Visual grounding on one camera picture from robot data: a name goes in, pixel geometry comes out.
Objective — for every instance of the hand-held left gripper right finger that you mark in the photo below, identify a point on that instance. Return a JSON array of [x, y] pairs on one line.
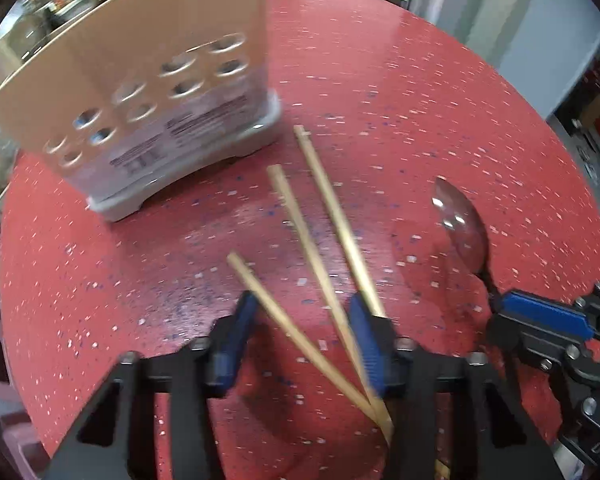
[[375, 350]]

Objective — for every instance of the wooden chopstick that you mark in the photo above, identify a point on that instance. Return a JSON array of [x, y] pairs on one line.
[[280, 319], [340, 222], [310, 252]]

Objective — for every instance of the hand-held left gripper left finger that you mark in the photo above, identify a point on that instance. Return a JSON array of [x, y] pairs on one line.
[[230, 350]]

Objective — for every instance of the beige utensil holder grey base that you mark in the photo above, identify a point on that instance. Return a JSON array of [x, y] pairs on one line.
[[130, 35]]

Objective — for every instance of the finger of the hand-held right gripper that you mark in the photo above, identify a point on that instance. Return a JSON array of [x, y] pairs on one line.
[[535, 345], [545, 312]]

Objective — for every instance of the metal spoon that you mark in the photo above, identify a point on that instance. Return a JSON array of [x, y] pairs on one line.
[[462, 230]]

